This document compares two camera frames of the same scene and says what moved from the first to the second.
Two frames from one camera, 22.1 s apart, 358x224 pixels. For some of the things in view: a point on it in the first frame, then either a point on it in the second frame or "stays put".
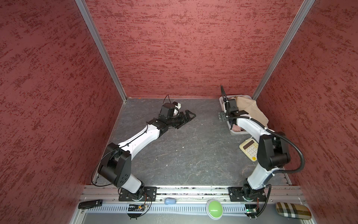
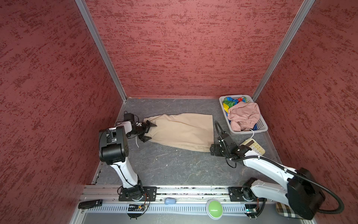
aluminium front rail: (276, 195) stays put
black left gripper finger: (178, 127) -> (145, 138)
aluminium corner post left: (94, 31) stays put
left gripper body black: (175, 121) -> (140, 130)
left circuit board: (135, 207) stays put
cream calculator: (250, 147) stays put
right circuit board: (251, 210) stays put
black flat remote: (94, 203) stays put
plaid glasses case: (293, 210) stays put
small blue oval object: (169, 201) stays put
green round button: (214, 209) stays put
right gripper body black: (227, 113) -> (226, 152)
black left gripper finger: (188, 113) -> (148, 124)
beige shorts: (250, 106) -> (190, 131)
